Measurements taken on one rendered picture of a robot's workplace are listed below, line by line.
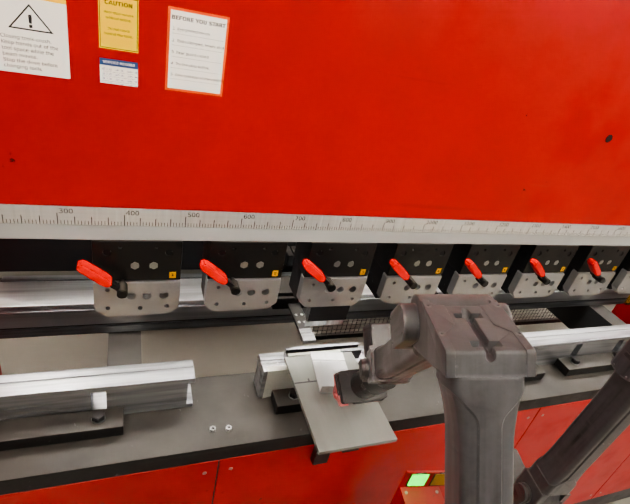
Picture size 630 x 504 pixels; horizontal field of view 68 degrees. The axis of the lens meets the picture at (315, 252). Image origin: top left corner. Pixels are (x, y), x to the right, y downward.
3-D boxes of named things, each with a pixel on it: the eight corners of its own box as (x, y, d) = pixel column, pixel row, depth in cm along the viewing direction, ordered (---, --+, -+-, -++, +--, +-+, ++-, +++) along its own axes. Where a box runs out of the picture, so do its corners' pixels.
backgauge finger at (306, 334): (286, 347, 118) (289, 332, 115) (263, 286, 138) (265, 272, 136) (329, 344, 122) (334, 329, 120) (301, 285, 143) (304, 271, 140)
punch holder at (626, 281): (613, 294, 139) (644, 247, 130) (591, 277, 145) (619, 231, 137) (647, 292, 144) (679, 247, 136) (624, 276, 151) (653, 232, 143)
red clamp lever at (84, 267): (80, 265, 76) (129, 294, 82) (82, 251, 79) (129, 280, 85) (73, 272, 76) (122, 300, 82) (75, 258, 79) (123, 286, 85)
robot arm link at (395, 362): (406, 347, 45) (517, 346, 45) (401, 290, 47) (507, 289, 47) (356, 385, 85) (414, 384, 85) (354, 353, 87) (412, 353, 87)
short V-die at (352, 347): (286, 364, 115) (288, 356, 113) (283, 356, 117) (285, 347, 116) (358, 358, 122) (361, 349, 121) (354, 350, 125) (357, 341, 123)
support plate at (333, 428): (318, 455, 93) (319, 452, 92) (283, 359, 113) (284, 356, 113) (396, 441, 99) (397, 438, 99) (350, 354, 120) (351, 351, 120)
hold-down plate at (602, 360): (565, 376, 149) (569, 370, 147) (553, 364, 153) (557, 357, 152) (628, 368, 160) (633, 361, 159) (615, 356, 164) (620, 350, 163)
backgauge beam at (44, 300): (-9, 342, 113) (-15, 308, 108) (3, 305, 124) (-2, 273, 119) (630, 305, 199) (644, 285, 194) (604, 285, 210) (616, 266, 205)
